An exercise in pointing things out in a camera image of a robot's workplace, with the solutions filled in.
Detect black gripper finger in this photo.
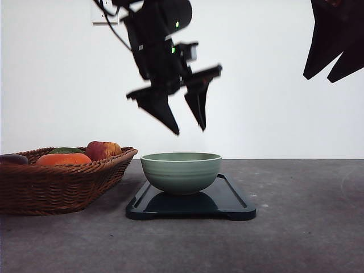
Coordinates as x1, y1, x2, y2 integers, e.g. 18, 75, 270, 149
303, 0, 346, 79
327, 0, 364, 83

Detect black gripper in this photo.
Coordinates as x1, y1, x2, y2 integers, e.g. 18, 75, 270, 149
124, 6, 222, 135

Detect green ceramic bowl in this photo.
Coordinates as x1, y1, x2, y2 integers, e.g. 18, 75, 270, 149
140, 151, 222, 195

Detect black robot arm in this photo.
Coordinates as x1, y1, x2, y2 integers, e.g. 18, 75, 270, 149
113, 0, 222, 135

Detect brown wicker basket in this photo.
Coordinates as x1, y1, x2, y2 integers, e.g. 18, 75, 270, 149
0, 141, 138, 216

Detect red yellow apple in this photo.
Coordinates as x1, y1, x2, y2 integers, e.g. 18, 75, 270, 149
85, 141, 122, 161

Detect dark rectangular tray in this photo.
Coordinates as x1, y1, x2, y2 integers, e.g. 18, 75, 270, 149
126, 174, 257, 221

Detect green fruit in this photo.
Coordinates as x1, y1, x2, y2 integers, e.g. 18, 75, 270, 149
49, 147, 84, 154

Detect orange mandarin fruit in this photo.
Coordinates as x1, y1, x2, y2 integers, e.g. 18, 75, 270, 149
36, 153, 92, 165

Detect dark purple fruit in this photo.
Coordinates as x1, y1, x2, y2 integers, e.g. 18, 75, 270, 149
0, 154, 28, 164

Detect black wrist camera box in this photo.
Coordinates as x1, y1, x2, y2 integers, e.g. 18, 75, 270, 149
177, 43, 199, 61

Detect white wall socket left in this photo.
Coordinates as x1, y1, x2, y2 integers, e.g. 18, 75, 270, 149
91, 0, 119, 26

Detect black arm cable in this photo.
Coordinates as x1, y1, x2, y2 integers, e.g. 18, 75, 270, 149
94, 0, 132, 51

